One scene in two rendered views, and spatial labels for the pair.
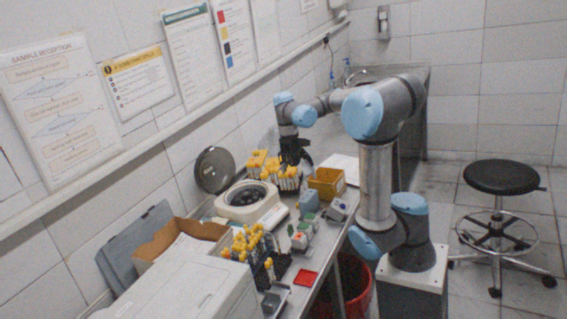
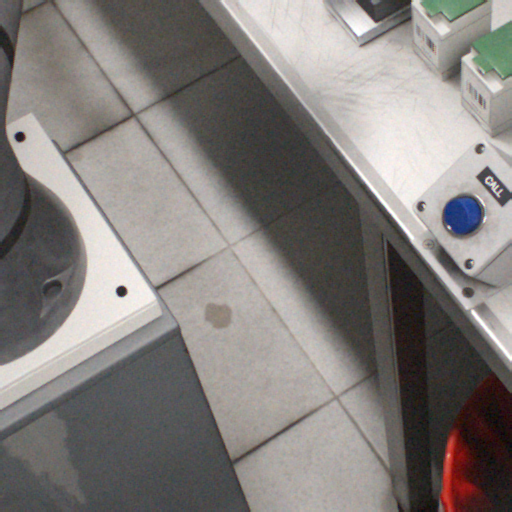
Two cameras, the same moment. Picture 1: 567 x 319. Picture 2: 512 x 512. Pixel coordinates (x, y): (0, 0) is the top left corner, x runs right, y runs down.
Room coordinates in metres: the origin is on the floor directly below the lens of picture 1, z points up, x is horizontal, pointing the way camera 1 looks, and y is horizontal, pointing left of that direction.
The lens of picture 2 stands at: (1.46, -0.66, 1.70)
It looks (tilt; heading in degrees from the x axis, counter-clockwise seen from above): 59 degrees down; 123
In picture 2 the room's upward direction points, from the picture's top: 10 degrees counter-clockwise
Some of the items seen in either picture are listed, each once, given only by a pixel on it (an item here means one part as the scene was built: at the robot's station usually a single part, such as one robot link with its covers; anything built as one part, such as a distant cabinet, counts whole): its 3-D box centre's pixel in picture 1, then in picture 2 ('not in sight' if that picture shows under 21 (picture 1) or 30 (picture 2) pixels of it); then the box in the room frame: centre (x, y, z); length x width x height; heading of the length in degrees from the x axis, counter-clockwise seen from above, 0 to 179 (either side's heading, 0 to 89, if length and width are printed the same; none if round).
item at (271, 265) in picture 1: (269, 261); not in sight; (1.06, 0.10, 0.93); 0.17 x 0.09 x 0.11; 148
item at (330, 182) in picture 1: (326, 184); not in sight; (1.50, -0.20, 0.93); 0.13 x 0.13 x 0.10; 54
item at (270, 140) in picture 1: (270, 145); not in sight; (1.95, 0.02, 0.97); 0.26 x 0.17 x 0.19; 163
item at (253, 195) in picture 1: (247, 199); not in sight; (1.44, 0.16, 0.97); 0.15 x 0.15 x 0.07
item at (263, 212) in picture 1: (251, 205); not in sight; (1.43, 0.15, 0.94); 0.30 x 0.24 x 0.12; 49
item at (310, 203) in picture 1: (309, 205); not in sight; (1.36, -0.09, 0.92); 0.10 x 0.07 x 0.10; 142
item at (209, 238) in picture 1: (187, 256); not in sight; (1.16, 0.40, 0.95); 0.29 x 0.25 x 0.15; 58
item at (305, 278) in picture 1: (305, 278); not in sight; (1.00, -0.01, 0.88); 0.07 x 0.07 x 0.01; 58
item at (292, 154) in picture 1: (290, 148); not in sight; (1.31, -0.06, 1.22); 0.09 x 0.08 x 0.12; 144
